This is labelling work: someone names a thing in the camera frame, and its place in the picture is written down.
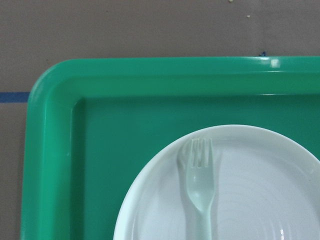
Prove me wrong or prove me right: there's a white plastic fork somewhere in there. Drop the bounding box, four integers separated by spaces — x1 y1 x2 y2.
177 138 216 240

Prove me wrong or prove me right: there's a green plastic tray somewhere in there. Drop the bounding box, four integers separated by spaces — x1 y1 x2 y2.
20 56 320 240

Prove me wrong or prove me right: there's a white round plate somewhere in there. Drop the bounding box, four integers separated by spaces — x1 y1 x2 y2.
113 125 320 240

